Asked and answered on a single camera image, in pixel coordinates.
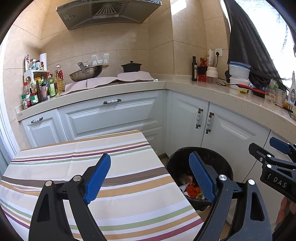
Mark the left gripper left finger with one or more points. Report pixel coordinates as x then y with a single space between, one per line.
81 190

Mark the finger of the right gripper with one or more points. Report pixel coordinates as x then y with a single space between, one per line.
281 146
265 157

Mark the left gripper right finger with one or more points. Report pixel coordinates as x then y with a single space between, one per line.
218 189

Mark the red plastic bag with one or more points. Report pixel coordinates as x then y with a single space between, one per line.
193 191

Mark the person's right hand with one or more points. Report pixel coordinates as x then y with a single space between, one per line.
284 205

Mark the striped tablecloth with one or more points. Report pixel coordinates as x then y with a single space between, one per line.
115 182

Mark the white stacked bowls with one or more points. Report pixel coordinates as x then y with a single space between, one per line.
239 74

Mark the white blender jar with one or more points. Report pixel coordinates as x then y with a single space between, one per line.
211 73

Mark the red container on counter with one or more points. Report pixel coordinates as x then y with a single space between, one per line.
202 69

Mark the dark hanging cloth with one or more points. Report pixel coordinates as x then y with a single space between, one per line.
247 47

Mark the dark olive oil bottle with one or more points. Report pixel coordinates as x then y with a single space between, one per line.
194 69

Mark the condiment bottle rack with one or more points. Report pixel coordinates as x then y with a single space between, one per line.
39 84

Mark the steel wok pan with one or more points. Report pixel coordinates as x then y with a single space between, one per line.
86 72

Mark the beige stove cover cloth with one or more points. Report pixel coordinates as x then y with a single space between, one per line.
101 81

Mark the black cast iron pot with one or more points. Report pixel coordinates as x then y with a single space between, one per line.
131 67

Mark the range hood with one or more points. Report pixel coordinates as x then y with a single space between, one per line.
77 14

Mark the red handled utensil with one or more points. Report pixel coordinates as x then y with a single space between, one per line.
250 88

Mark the wall power socket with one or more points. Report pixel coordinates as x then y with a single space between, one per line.
219 52

